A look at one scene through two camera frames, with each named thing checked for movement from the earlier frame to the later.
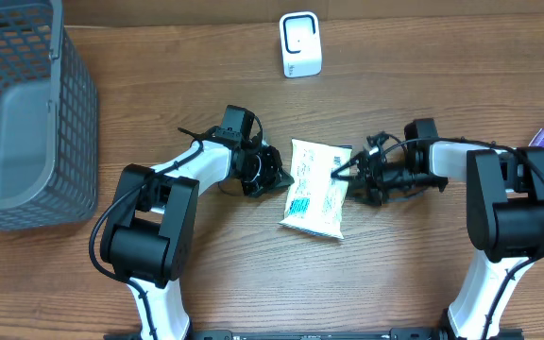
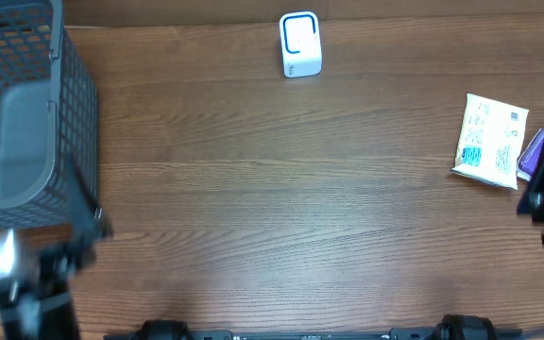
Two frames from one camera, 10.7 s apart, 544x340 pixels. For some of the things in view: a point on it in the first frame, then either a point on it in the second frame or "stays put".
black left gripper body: [261, 174] -> [59, 253]
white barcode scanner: [301, 48] stays put
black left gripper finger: [283, 178] -> [89, 222]
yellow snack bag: [315, 200] -> [490, 141]
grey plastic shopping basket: [34, 119] stays put
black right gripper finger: [356, 189] -> [538, 186]
